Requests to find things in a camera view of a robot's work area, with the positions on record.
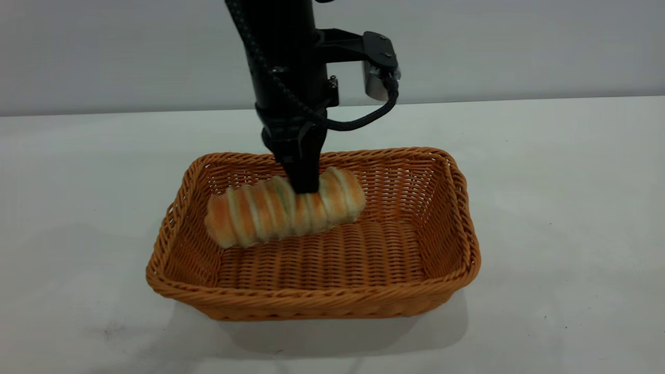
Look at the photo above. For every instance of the orange woven wicker basket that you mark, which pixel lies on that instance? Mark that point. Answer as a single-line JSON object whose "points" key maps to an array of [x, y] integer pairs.
{"points": [[337, 265]]}

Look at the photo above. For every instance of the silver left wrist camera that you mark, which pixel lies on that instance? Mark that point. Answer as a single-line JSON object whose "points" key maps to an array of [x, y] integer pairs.
{"points": [[379, 57]]}

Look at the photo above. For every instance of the striped long bread roll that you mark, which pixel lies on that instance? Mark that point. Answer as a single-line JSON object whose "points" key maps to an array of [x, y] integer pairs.
{"points": [[249, 218]]}

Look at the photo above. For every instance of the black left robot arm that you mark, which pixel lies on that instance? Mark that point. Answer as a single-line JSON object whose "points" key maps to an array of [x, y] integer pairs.
{"points": [[280, 41]]}

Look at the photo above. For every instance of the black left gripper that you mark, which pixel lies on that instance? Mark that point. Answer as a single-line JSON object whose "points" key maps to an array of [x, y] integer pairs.
{"points": [[283, 137]]}

